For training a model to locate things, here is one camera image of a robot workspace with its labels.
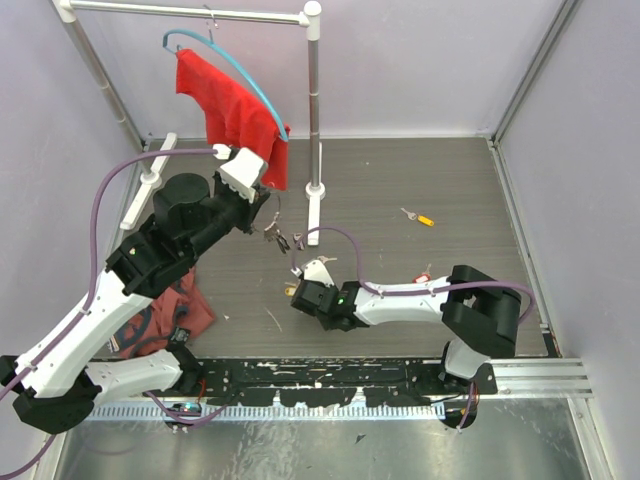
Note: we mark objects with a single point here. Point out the blue clothes hanger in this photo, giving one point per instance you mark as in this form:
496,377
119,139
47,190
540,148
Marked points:
210,43

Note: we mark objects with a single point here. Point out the white slotted cable duct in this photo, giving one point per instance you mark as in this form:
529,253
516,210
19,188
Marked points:
148,411

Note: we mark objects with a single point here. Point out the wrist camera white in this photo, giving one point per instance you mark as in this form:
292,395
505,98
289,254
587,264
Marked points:
314,271
241,170

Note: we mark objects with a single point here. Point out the red shirt on hanger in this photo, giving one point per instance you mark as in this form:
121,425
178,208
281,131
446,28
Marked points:
233,115

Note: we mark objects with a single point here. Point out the wire keyring with keys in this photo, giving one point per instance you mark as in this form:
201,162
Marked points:
272,232

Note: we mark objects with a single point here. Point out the maroon shirt on table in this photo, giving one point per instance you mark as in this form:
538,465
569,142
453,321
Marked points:
179,314

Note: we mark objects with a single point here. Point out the key with red tag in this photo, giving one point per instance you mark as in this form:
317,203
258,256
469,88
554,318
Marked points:
424,276

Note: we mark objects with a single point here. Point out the key with blue tag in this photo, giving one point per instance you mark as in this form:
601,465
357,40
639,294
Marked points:
325,259

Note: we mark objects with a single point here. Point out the key with yellow tag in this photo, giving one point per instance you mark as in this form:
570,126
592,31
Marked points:
290,289

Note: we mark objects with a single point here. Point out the key with orange tag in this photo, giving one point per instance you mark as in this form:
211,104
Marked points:
412,216

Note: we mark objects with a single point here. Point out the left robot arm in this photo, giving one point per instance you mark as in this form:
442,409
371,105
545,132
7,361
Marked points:
56,390

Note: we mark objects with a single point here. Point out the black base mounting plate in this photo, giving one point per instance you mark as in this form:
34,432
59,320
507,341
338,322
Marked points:
322,382

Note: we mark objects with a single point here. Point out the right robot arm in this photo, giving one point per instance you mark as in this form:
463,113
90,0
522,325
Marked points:
482,313

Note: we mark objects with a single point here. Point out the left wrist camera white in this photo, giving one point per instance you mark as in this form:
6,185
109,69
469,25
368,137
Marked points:
241,170

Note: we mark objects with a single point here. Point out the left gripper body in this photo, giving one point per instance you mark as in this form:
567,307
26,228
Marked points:
241,211

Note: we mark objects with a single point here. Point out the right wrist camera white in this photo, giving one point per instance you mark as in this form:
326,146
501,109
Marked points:
314,271

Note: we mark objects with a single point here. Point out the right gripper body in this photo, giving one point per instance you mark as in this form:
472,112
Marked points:
325,322

